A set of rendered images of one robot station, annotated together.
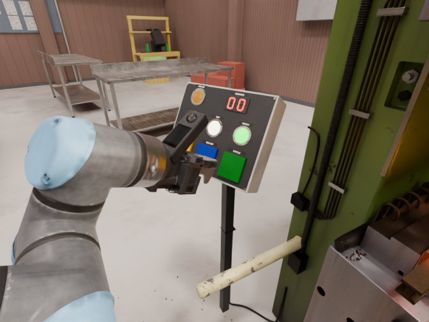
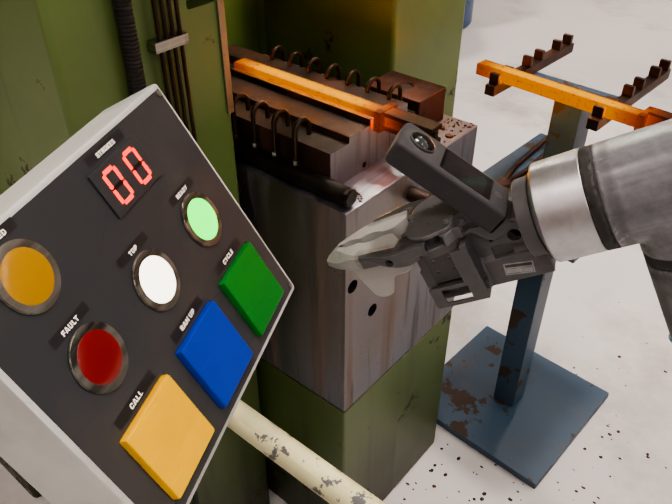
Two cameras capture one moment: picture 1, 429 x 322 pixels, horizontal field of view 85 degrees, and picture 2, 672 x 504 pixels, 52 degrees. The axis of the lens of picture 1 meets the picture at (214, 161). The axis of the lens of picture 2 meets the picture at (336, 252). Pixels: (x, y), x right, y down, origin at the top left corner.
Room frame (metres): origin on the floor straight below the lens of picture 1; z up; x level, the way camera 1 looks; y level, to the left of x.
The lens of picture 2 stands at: (0.72, 0.51, 1.48)
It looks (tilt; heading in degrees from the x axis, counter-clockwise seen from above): 37 degrees down; 247
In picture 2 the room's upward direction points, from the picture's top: straight up
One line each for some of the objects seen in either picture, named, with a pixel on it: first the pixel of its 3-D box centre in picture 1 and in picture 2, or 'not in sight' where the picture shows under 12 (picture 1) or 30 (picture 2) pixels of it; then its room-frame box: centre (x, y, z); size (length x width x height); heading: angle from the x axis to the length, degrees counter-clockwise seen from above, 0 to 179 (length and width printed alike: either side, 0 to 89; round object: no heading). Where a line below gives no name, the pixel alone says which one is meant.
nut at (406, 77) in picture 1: (406, 85); not in sight; (0.54, -0.43, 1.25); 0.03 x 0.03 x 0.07; 28
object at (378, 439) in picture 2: not in sight; (304, 371); (0.34, -0.60, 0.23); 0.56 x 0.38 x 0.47; 118
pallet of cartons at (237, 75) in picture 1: (217, 78); not in sight; (6.02, -0.07, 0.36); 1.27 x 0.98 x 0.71; 38
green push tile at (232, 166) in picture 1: (232, 167); (250, 289); (0.59, -0.05, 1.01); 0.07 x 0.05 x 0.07; 53
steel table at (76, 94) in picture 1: (73, 78); not in sight; (5.01, 2.91, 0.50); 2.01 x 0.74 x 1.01; 40
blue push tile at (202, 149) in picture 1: (205, 157); (213, 354); (0.65, 0.03, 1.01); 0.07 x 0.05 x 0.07; 53
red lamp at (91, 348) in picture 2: not in sight; (99, 357); (0.74, 0.08, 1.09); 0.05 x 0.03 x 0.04; 28
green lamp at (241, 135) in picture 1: (241, 135); (202, 219); (0.62, -0.08, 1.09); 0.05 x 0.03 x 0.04; 28
